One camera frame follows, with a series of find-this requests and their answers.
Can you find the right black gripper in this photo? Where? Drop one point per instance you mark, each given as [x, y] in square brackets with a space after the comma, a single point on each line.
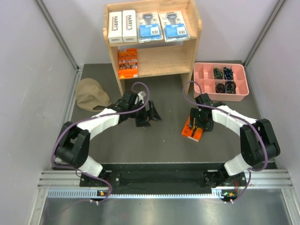
[194, 114]

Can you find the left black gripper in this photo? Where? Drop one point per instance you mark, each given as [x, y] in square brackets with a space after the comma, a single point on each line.
[152, 112]

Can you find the orange Gillette razor box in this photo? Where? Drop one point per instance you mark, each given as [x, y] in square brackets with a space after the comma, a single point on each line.
[194, 133]

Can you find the orange razor blade cartridge box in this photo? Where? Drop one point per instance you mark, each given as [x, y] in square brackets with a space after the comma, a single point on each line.
[127, 63]

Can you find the blue razor blister pack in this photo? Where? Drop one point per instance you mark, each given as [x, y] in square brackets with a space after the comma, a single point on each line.
[148, 27]
[174, 26]

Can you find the white Harry's box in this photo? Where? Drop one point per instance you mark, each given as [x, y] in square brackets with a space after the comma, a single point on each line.
[115, 27]
[129, 30]

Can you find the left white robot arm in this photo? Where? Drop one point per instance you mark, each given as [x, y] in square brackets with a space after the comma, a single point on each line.
[73, 144]

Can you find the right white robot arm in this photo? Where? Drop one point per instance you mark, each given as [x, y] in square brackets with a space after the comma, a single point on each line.
[258, 142]

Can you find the wooden two-tier shelf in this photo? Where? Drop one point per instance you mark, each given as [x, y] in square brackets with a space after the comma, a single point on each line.
[159, 58]

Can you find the pink compartment organizer tray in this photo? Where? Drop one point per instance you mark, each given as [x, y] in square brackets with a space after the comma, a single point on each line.
[221, 81]

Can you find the beige cap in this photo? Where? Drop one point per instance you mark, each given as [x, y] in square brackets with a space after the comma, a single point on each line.
[90, 96]

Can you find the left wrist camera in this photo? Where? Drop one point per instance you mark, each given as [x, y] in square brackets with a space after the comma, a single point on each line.
[140, 97]

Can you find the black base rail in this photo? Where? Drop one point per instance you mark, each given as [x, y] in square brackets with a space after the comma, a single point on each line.
[168, 178]

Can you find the grey slotted cable duct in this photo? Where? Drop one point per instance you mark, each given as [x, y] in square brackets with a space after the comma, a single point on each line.
[99, 194]

